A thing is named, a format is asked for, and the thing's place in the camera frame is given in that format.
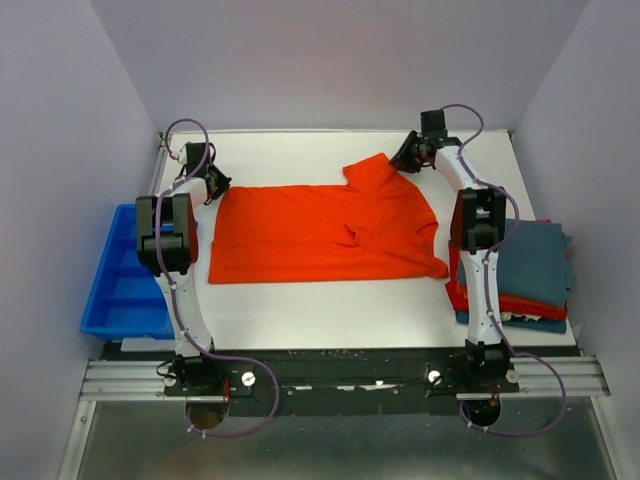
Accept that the aluminium frame rail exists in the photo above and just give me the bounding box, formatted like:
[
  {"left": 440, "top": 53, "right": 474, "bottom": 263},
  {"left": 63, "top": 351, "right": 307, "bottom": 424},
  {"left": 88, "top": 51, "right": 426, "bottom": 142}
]
[{"left": 54, "top": 131, "right": 174, "bottom": 480}]

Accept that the blue plastic bin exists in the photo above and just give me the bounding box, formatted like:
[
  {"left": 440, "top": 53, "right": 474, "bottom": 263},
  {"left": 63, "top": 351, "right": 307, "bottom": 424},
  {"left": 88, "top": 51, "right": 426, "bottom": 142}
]
[{"left": 80, "top": 196, "right": 174, "bottom": 341}]

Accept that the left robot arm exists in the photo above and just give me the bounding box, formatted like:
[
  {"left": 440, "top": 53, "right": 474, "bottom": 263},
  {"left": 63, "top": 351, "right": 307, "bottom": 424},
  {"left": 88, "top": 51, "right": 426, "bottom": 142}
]
[{"left": 135, "top": 142, "right": 231, "bottom": 395}]

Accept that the folded red t shirt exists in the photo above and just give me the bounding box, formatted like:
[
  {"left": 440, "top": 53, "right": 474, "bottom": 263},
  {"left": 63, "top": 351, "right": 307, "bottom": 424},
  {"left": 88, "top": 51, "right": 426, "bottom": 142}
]
[{"left": 445, "top": 244, "right": 568, "bottom": 320}]

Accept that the orange t shirt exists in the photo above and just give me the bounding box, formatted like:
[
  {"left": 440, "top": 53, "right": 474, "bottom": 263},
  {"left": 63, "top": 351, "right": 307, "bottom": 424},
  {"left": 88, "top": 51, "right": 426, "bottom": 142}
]
[{"left": 208, "top": 154, "right": 448, "bottom": 285}]

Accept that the folded teal t shirt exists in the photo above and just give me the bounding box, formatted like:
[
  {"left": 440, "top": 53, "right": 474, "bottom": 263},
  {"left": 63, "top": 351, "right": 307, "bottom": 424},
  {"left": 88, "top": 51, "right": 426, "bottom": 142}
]
[{"left": 454, "top": 215, "right": 574, "bottom": 307}]

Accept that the black mounting base rail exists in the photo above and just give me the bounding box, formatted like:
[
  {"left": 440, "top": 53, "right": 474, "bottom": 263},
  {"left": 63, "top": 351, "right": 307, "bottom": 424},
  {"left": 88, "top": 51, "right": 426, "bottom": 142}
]
[{"left": 163, "top": 347, "right": 519, "bottom": 417}]

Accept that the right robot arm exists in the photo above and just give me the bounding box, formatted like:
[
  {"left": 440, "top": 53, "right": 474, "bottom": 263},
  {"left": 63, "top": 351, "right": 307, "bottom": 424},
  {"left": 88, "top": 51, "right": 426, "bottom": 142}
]
[{"left": 391, "top": 108, "right": 510, "bottom": 392}]

